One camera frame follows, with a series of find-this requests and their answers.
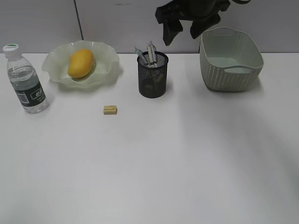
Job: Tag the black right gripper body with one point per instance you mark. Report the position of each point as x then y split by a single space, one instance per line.
190 10

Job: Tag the beige and white pen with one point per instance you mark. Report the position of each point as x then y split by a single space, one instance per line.
153 54

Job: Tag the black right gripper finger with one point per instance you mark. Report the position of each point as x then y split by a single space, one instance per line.
171 28
198 27

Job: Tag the yellow mango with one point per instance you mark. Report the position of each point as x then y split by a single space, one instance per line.
81 63

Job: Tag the pale green woven basket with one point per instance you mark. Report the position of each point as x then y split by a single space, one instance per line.
229 60

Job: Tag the clear water bottle green label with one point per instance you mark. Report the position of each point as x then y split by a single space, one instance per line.
24 80

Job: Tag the translucent green wavy plate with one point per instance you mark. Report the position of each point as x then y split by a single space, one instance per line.
105 71

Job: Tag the black mesh pen holder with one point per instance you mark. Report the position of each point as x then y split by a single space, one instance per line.
147 76

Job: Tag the blue and white pen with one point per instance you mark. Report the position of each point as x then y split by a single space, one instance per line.
141 56

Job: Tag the yellow eraser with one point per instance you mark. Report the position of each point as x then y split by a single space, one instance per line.
159 78
110 110
149 88

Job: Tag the grey and white pen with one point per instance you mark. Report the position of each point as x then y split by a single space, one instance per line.
150 54

